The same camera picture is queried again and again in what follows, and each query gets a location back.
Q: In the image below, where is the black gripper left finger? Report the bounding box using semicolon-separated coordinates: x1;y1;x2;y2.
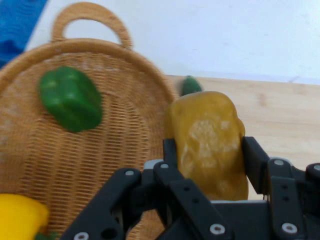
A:
59;138;234;240

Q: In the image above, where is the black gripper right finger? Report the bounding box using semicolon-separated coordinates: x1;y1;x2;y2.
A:
241;136;320;240

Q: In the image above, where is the brown yellow potato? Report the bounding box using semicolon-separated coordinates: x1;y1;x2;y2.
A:
163;90;250;202

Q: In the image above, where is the wooden cutting board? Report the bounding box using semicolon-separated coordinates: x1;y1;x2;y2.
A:
164;74;320;171

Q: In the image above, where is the woven wicker basket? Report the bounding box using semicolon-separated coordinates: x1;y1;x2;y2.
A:
0;1;181;240

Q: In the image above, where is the dark green cucumber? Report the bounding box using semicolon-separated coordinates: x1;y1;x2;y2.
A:
180;75;203;97

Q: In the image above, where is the green bell pepper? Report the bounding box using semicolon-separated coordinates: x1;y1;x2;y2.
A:
37;65;103;133

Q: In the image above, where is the yellow bell pepper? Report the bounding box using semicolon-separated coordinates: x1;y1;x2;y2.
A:
0;193;50;240

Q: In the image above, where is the blue cloth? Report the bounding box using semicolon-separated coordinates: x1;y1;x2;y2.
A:
0;0;49;70

